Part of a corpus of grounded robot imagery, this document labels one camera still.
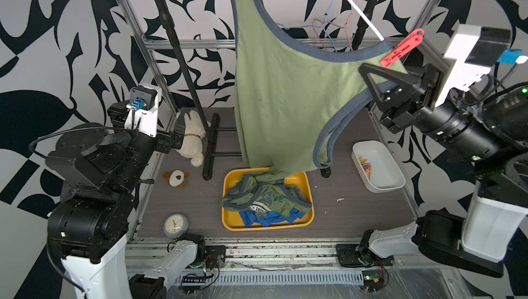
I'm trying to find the red clothespin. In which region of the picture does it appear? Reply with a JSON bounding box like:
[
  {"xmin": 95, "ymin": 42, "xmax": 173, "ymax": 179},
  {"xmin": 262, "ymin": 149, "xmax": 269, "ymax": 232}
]
[
  {"xmin": 380, "ymin": 28, "xmax": 424, "ymax": 68},
  {"xmin": 362, "ymin": 163, "xmax": 372, "ymax": 180}
]

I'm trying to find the pink wire hanger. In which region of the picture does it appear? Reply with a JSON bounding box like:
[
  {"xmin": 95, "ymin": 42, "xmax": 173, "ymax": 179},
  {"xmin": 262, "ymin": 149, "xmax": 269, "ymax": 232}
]
[{"xmin": 310, "ymin": 0, "xmax": 362, "ymax": 52}]

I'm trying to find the blue wire hanger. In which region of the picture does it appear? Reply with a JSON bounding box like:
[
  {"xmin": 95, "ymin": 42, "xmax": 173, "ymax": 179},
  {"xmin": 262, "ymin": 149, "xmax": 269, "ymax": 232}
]
[{"xmin": 294, "ymin": 0, "xmax": 335, "ymax": 50}]

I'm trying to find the green tank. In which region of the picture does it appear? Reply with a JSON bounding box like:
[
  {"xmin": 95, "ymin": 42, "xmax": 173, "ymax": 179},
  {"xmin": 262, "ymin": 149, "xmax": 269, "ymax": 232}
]
[
  {"xmin": 230, "ymin": 0, "xmax": 393, "ymax": 182},
  {"xmin": 221, "ymin": 173, "xmax": 312, "ymax": 217}
]

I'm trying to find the blue tank top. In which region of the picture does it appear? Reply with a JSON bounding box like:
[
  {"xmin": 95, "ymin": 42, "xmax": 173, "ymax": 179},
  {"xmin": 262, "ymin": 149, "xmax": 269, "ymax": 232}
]
[{"xmin": 239, "ymin": 209, "xmax": 305, "ymax": 227}]

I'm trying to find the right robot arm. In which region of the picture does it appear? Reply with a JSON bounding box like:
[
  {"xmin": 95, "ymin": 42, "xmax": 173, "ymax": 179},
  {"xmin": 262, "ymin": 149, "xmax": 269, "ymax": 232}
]
[{"xmin": 357, "ymin": 64, "xmax": 527, "ymax": 278}]

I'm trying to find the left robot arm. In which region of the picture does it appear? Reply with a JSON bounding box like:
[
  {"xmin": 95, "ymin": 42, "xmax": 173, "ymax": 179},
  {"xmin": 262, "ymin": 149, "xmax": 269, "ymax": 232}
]
[{"xmin": 45, "ymin": 121, "xmax": 206, "ymax": 298}]

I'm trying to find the white plush toy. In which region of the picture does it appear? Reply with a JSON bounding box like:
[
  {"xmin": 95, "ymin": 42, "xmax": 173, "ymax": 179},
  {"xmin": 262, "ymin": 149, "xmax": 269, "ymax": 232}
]
[{"xmin": 176, "ymin": 110, "xmax": 206, "ymax": 167}]

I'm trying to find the black clothes rack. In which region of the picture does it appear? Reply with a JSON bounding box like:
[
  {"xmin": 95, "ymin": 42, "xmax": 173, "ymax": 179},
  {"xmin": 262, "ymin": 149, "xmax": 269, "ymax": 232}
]
[{"xmin": 134, "ymin": 0, "xmax": 397, "ymax": 182}]

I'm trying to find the brown white plush piece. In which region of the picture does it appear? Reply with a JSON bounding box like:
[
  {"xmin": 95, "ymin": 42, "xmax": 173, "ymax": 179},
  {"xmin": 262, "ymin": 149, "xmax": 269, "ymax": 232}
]
[{"xmin": 162, "ymin": 170, "xmax": 190, "ymax": 189}]

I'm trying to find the white plastic bin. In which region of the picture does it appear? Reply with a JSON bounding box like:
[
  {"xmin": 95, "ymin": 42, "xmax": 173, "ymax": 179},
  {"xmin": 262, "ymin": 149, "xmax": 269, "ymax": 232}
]
[{"xmin": 351, "ymin": 140, "xmax": 406, "ymax": 193}]

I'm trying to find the small round clock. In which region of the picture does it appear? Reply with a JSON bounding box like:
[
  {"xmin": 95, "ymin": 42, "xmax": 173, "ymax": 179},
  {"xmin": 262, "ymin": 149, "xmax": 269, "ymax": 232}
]
[{"xmin": 163, "ymin": 213, "xmax": 189, "ymax": 239}]

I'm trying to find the yellow plastic tray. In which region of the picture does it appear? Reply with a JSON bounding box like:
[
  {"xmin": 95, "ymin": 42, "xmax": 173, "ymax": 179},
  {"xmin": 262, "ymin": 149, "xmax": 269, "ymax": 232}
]
[{"xmin": 221, "ymin": 168, "xmax": 315, "ymax": 231}]

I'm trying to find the small circuit board left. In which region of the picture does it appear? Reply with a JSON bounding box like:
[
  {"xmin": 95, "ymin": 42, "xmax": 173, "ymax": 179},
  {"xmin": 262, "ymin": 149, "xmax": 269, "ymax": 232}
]
[{"xmin": 180, "ymin": 272, "xmax": 217, "ymax": 295}]

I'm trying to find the small circuit board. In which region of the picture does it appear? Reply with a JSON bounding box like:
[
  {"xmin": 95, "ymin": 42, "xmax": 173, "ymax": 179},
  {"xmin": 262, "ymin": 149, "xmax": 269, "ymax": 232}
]
[
  {"xmin": 180, "ymin": 272, "xmax": 217, "ymax": 295},
  {"xmin": 362, "ymin": 268, "xmax": 390, "ymax": 293}
]

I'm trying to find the small circuit board right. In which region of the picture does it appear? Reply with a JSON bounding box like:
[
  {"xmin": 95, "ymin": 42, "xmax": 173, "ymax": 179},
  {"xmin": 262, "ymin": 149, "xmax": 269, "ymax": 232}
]
[{"xmin": 362, "ymin": 268, "xmax": 390, "ymax": 293}]

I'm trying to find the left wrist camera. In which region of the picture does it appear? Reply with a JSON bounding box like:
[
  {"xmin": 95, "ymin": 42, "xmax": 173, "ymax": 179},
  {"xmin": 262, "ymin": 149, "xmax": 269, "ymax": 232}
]
[{"xmin": 124, "ymin": 84, "xmax": 162, "ymax": 138}]

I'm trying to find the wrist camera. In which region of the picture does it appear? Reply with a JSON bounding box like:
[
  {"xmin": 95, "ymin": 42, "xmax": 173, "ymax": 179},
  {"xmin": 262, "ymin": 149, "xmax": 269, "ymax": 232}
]
[
  {"xmin": 124, "ymin": 84, "xmax": 162, "ymax": 138},
  {"xmin": 434, "ymin": 24, "xmax": 527, "ymax": 107}
]

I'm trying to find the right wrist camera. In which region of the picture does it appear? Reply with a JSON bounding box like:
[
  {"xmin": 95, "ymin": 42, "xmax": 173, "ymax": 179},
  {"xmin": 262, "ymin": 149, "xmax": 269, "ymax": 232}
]
[{"xmin": 434, "ymin": 24, "xmax": 527, "ymax": 107}]

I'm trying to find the black wall hook rail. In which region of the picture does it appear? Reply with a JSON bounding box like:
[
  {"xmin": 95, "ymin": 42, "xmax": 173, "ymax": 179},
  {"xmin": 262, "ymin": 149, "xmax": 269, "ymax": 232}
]
[{"xmin": 484, "ymin": 107, "xmax": 527, "ymax": 153}]

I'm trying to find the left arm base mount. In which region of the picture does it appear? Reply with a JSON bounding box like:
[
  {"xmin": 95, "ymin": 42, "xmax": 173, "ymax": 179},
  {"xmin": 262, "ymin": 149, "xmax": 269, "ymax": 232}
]
[{"xmin": 181, "ymin": 234, "xmax": 227, "ymax": 268}]

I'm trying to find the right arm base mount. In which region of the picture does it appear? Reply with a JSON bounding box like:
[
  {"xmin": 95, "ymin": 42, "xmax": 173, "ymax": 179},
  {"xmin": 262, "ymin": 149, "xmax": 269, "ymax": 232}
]
[{"xmin": 335, "ymin": 230, "xmax": 394, "ymax": 268}]

